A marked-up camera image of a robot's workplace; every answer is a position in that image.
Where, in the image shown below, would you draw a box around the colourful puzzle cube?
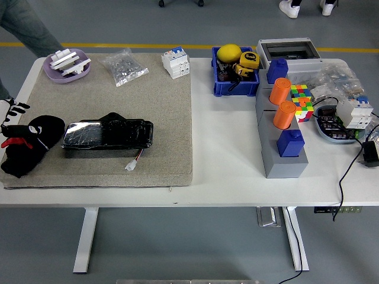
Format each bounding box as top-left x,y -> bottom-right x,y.
291,97 -> 314,123
289,84 -> 313,104

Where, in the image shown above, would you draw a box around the white plastic part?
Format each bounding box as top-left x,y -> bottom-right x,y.
60,58 -> 92,77
49,49 -> 80,70

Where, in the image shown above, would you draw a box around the purple dish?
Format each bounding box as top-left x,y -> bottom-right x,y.
43,49 -> 92,85

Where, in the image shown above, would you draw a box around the grey block holder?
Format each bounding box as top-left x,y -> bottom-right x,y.
255,79 -> 309,179

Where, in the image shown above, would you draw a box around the light blue dish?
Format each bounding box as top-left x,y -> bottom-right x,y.
314,105 -> 368,145

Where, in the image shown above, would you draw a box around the black glossy panel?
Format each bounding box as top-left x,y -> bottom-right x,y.
61,111 -> 154,151

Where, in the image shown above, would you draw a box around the yellow black tape measure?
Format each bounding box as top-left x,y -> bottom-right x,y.
232,63 -> 256,80

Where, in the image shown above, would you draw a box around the desk height control panel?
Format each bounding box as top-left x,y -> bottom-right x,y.
313,206 -> 362,214

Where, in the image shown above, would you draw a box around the clear bags of parts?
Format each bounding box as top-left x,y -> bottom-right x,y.
298,60 -> 365,103

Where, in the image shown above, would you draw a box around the grey-brown mat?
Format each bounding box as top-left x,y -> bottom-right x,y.
0,52 -> 195,190

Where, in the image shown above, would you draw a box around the black rag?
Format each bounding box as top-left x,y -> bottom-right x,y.
0,115 -> 66,179

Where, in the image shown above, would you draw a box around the blue block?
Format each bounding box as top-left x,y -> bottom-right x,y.
266,57 -> 289,85
277,129 -> 306,158

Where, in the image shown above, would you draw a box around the person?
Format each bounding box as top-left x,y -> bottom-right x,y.
0,0 -> 66,100

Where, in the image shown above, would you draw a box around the black adapter cable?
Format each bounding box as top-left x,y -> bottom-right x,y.
331,130 -> 365,222

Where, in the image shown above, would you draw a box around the black power adapter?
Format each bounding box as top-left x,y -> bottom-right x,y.
357,141 -> 379,169

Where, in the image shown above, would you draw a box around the metal plate under table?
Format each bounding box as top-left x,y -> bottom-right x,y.
256,206 -> 282,228

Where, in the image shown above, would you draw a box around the black electronic modules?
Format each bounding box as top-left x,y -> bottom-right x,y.
318,108 -> 356,140

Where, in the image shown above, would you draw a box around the white sneaker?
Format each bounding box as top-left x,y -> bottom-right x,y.
319,0 -> 338,17
278,0 -> 300,19

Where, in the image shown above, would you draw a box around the grey electrical enclosure box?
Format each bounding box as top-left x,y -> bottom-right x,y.
256,37 -> 323,83

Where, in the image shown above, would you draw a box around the blue plastic bin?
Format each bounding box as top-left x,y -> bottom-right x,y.
211,46 -> 261,97

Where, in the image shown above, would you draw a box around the white table leg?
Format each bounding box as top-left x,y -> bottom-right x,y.
73,206 -> 99,273
281,206 -> 310,272

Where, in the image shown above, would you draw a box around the black floor cable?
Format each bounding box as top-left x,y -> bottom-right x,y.
278,206 -> 303,284

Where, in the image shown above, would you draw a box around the clear bag of screws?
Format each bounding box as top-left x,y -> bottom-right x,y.
97,48 -> 150,88

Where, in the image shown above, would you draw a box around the yellow lemon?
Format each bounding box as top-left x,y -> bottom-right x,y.
217,43 -> 242,63

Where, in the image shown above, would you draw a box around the panel wire with white connector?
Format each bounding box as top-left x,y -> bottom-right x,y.
124,147 -> 145,172

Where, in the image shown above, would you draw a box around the dark brown tool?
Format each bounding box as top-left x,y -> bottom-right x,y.
217,59 -> 237,82

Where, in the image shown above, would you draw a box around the white circuit breaker blue switches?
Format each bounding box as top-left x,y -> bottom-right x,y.
336,95 -> 374,130
161,46 -> 191,80

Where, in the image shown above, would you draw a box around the orange cylinder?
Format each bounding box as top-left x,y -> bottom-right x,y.
268,78 -> 293,105
272,100 -> 297,130

